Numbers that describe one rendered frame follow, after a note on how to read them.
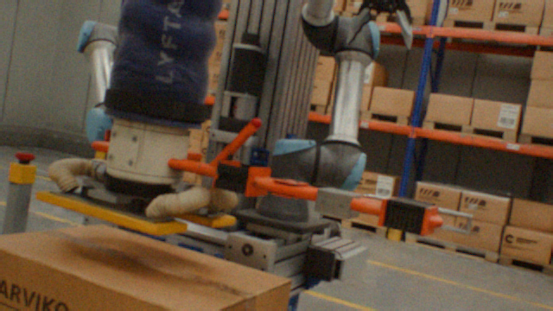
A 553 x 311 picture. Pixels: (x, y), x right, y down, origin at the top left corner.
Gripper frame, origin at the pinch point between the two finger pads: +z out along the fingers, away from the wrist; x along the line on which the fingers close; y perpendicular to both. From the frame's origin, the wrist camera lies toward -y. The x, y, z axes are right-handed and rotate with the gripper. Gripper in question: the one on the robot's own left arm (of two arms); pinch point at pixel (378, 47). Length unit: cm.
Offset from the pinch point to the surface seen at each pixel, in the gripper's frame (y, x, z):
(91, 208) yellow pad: 43, -41, 45
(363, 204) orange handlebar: 34.3, 12.3, 33.7
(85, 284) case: 48, -35, 59
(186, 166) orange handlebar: 33, -27, 34
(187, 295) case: 40, -17, 58
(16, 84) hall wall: -722, -956, 25
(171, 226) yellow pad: 40, -23, 45
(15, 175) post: -19, -133, 56
